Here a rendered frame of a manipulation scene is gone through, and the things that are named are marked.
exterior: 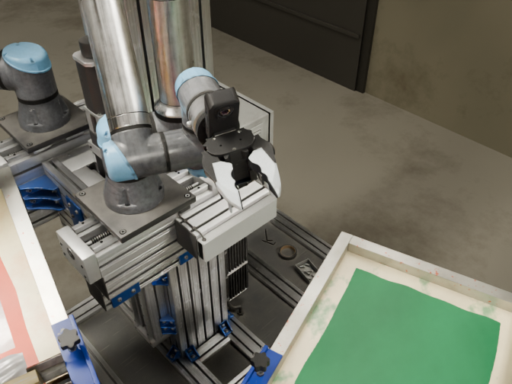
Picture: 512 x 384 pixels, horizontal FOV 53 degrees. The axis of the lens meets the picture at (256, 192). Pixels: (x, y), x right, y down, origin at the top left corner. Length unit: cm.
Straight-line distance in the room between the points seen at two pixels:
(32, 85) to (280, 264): 147
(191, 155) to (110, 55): 22
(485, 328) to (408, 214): 180
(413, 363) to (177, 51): 94
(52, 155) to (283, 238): 137
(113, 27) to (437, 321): 109
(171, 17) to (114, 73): 20
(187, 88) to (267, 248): 181
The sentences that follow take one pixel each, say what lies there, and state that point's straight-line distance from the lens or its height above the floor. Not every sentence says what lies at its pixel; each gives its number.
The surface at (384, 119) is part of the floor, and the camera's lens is 411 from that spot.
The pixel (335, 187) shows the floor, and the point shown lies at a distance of 336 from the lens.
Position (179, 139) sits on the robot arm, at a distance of 94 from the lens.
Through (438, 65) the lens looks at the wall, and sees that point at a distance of 399.
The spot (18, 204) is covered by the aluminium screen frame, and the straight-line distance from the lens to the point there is 145.
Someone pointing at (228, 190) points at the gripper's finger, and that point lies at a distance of 68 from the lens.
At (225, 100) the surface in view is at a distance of 72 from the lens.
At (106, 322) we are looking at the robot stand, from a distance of 244.
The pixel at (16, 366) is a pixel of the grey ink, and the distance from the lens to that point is 128.
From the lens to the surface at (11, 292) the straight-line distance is 136.
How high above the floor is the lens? 211
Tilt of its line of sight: 40 degrees down
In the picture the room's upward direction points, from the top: straight up
